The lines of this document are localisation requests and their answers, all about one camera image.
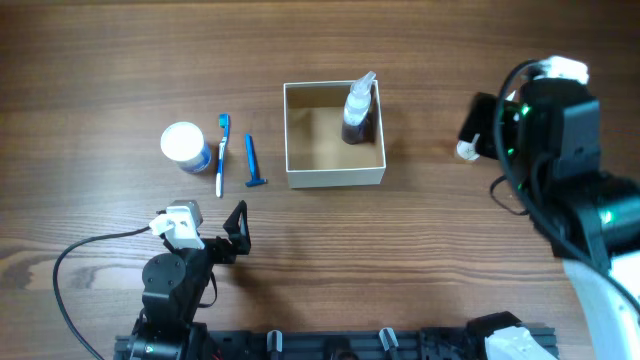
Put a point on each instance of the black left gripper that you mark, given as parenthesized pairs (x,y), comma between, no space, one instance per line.
(237,231)

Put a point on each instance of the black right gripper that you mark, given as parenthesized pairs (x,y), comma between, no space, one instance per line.
(482,105)

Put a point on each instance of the white squeeze tube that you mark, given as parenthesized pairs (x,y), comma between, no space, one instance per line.
(469,149)

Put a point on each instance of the blue disposable razor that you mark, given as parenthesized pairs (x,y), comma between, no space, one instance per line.
(256,179)

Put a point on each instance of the cotton swab tub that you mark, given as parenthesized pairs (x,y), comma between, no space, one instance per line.
(185,144)

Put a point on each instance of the blue white toothbrush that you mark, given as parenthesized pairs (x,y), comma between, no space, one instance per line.
(224,122)

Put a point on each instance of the clear spray bottle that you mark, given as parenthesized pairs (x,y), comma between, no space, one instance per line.
(355,125)

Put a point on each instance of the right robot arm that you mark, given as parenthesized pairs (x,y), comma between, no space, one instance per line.
(547,143)

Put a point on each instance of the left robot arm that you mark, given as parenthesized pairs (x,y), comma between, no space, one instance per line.
(175,282)

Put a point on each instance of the white cardboard box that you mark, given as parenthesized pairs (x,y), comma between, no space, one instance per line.
(315,154)

